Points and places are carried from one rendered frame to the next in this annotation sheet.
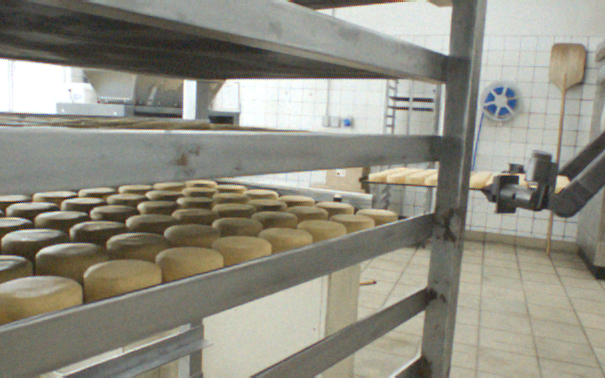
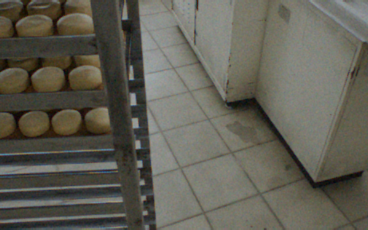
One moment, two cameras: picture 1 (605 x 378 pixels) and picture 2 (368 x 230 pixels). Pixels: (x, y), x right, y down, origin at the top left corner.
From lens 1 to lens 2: 0.75 m
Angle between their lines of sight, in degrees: 54
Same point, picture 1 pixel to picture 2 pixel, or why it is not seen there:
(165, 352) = not seen: hidden behind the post
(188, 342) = (134, 110)
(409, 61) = (31, 49)
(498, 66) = not seen: outside the picture
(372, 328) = (51, 181)
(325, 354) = (4, 184)
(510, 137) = not seen: outside the picture
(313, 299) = (335, 93)
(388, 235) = (49, 143)
